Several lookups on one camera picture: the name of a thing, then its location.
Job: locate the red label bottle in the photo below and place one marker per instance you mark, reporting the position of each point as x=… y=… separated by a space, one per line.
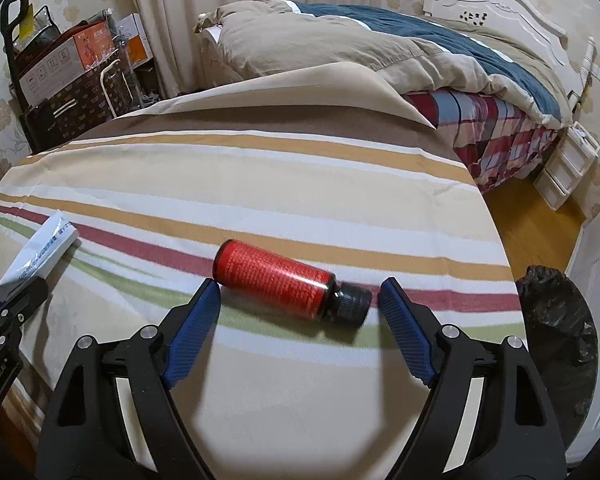
x=289 y=285

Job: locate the small orange white box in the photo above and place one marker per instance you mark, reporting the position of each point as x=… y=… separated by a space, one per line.
x=131 y=29

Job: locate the black hand trolley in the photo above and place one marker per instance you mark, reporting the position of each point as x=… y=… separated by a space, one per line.
x=7 y=27

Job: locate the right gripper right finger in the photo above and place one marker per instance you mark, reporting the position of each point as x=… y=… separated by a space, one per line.
x=516 y=434

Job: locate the white plastic drawer unit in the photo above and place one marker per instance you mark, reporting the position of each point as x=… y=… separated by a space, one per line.
x=568 y=164

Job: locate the white orange cardboard box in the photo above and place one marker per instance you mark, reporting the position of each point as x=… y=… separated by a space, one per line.
x=74 y=56

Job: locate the white wooden headboard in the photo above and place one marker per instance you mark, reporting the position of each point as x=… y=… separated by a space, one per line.
x=521 y=20

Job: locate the striped bed sheet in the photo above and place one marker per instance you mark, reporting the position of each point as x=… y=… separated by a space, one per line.
x=327 y=165

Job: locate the black trash bag bin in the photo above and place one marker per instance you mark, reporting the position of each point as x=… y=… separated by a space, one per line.
x=563 y=343

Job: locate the brown patterned storage box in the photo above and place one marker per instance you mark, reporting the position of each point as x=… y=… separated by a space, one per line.
x=100 y=94

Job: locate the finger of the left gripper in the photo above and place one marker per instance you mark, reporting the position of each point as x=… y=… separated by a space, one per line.
x=22 y=303

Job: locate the plaid bed sheet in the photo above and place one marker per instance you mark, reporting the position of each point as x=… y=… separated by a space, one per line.
x=491 y=137

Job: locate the beige and blue duvet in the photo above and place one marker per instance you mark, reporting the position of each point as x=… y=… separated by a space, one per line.
x=411 y=54

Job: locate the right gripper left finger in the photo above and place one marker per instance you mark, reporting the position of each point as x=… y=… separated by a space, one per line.
x=84 y=434

